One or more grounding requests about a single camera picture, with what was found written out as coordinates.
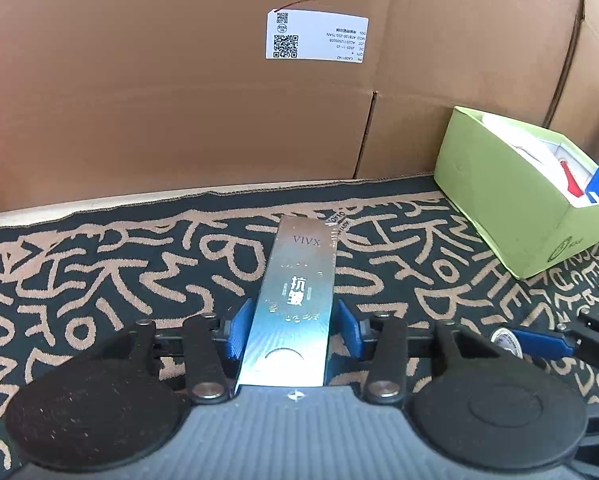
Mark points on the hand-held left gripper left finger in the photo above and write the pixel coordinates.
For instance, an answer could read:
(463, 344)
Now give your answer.
(237, 332)

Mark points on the large cardboard box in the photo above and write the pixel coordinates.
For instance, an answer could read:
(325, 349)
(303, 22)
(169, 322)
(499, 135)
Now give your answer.
(154, 85)

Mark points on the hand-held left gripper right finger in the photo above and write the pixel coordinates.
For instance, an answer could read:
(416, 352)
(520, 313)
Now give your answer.
(347, 330)

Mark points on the light green shoe box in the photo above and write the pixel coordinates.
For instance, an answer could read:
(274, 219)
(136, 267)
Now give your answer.
(499, 200)

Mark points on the white shipping label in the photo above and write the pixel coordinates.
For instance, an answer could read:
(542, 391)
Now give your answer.
(319, 35)

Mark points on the white tape roll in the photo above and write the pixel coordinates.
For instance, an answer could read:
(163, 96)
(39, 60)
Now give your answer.
(505, 338)

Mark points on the shiny blue long box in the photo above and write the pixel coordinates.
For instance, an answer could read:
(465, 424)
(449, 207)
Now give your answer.
(294, 290)

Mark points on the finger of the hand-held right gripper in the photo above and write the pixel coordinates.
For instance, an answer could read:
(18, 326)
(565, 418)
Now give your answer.
(539, 342)

